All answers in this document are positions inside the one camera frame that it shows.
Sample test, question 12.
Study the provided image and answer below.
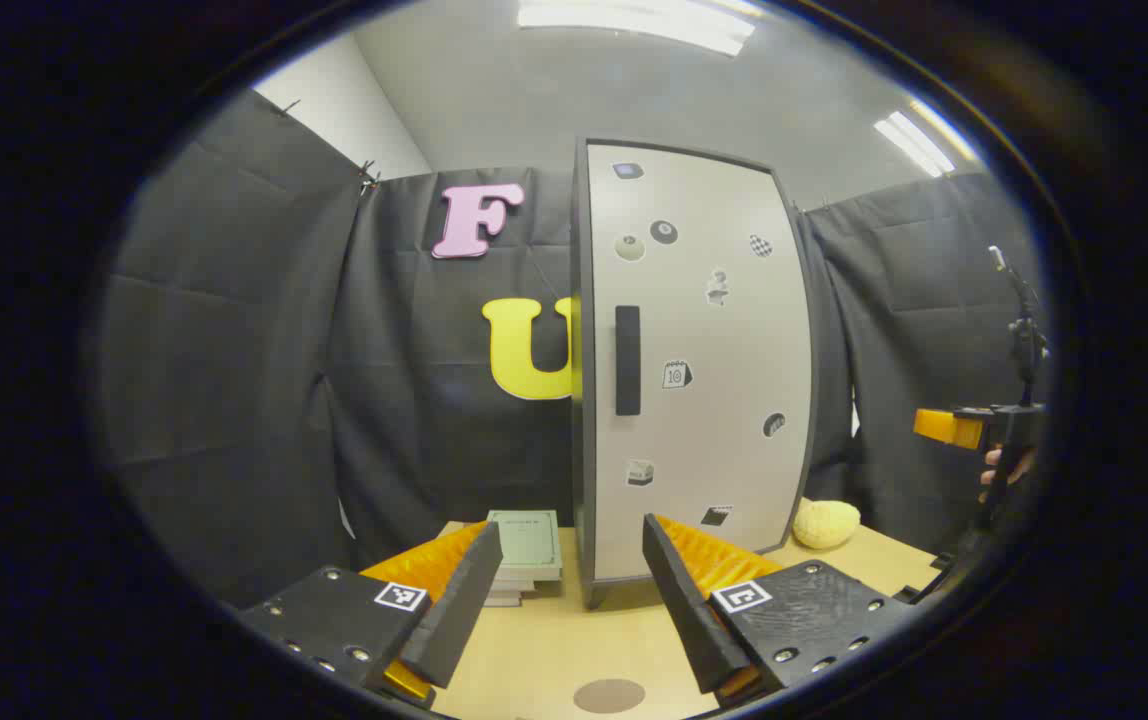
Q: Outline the black backdrop cloth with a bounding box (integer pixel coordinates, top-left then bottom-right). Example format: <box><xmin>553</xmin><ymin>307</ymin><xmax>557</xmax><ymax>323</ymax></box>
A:
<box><xmin>94</xmin><ymin>88</ymin><xmax>1050</xmax><ymax>611</ymax></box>

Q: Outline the round brown coaster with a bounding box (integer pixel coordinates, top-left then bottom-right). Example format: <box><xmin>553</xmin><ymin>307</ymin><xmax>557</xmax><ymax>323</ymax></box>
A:
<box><xmin>574</xmin><ymin>679</ymin><xmax>647</xmax><ymax>715</ymax></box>

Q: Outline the yellow round sponge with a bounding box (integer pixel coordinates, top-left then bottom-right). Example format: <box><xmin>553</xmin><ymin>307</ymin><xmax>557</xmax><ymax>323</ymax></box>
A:
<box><xmin>792</xmin><ymin>500</ymin><xmax>862</xmax><ymax>550</ymax></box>

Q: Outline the brown book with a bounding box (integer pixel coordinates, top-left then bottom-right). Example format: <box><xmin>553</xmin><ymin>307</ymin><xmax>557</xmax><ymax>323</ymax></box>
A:
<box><xmin>439</xmin><ymin>520</ymin><xmax>563</xmax><ymax>609</ymax></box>

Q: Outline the dark grey cabinet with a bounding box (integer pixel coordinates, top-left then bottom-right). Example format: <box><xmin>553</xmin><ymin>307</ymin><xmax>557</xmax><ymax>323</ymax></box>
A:
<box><xmin>571</xmin><ymin>137</ymin><xmax>817</xmax><ymax>611</ymax></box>

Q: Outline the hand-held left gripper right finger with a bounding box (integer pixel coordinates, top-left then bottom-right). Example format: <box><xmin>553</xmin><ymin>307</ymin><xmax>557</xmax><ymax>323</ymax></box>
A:
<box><xmin>642</xmin><ymin>513</ymin><xmax>920</xmax><ymax>709</ymax></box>

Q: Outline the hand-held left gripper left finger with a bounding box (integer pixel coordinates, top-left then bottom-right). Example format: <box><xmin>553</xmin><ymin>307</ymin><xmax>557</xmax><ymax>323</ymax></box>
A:
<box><xmin>239</xmin><ymin>520</ymin><xmax>505</xmax><ymax>709</ymax></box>

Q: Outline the green book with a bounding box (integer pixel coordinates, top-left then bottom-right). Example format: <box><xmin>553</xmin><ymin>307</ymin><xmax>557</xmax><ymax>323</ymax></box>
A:
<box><xmin>487</xmin><ymin>510</ymin><xmax>563</xmax><ymax>582</ymax></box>

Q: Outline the black door handle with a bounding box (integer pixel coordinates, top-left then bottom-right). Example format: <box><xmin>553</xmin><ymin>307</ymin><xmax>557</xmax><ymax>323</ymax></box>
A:
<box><xmin>615</xmin><ymin>305</ymin><xmax>642</xmax><ymax>417</ymax></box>

